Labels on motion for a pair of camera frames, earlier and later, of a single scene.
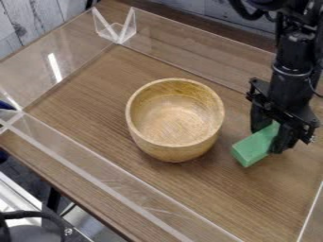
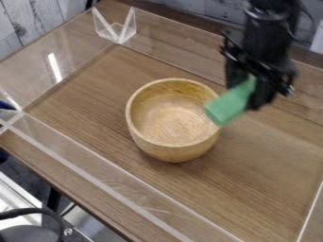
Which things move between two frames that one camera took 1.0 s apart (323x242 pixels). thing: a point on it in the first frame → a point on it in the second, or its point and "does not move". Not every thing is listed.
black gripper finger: [285, 137] → [264, 94]
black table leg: [54, 198] does not move
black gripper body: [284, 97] → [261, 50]
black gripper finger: [260, 117] → [236, 74]
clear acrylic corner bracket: [115, 32] does not move
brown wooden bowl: [173, 116] does not move
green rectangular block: [252, 147] → [232, 101]
